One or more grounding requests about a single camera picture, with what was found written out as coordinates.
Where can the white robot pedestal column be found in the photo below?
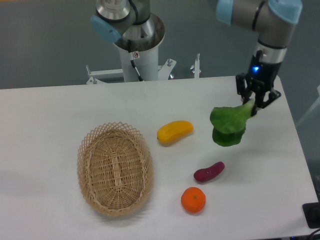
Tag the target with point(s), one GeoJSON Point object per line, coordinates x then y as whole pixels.
{"type": "Point", "coordinates": [139, 50]}

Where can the orange mandarin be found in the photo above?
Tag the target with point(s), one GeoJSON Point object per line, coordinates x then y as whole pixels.
{"type": "Point", "coordinates": [193, 200]}

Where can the purple sweet potato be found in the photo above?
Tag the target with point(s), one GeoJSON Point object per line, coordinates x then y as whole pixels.
{"type": "Point", "coordinates": [209, 173]}

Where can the green bok choy vegetable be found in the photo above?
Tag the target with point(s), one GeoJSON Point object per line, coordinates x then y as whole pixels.
{"type": "Point", "coordinates": [229, 123]}

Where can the white metal base frame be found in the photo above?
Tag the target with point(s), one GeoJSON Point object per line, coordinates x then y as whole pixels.
{"type": "Point", "coordinates": [137, 70]}

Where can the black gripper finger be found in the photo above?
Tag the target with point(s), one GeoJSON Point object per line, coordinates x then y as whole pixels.
{"type": "Point", "coordinates": [243, 87]}
{"type": "Point", "coordinates": [260, 103]}

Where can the yellow mango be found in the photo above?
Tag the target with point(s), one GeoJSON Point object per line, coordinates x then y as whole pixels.
{"type": "Point", "coordinates": [173, 131]}

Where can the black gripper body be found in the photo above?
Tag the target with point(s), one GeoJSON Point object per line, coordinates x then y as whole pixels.
{"type": "Point", "coordinates": [262, 74]}

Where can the black device at table edge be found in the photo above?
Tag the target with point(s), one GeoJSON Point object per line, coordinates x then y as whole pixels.
{"type": "Point", "coordinates": [312, 214]}

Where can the woven wicker basket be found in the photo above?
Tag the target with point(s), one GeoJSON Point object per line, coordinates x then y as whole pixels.
{"type": "Point", "coordinates": [115, 169]}

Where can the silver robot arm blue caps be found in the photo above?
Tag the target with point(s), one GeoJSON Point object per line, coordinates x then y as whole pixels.
{"type": "Point", "coordinates": [274, 21]}

